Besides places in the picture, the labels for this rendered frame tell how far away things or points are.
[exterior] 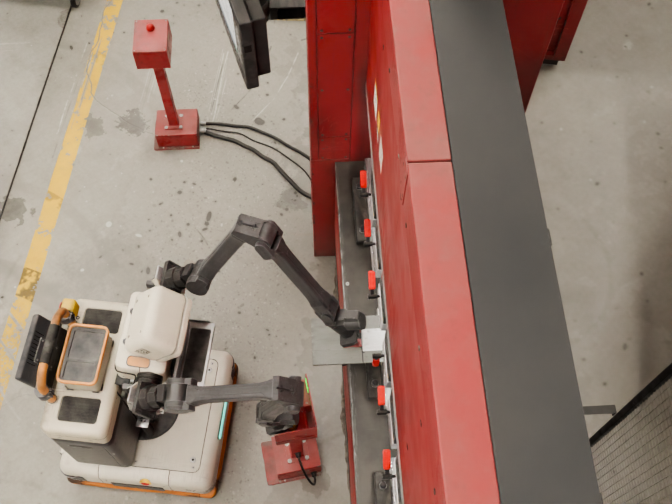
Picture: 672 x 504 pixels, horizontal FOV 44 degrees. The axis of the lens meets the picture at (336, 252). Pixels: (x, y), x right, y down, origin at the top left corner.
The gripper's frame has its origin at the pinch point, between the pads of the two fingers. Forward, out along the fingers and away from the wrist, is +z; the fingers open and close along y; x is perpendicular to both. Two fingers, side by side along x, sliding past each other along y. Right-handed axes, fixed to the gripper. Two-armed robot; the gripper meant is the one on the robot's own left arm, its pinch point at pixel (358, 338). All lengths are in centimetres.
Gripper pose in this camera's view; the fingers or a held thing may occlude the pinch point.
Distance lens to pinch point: 299.7
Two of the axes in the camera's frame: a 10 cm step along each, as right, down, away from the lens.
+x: -8.9, 2.5, 3.8
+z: 4.5, 4.0, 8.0
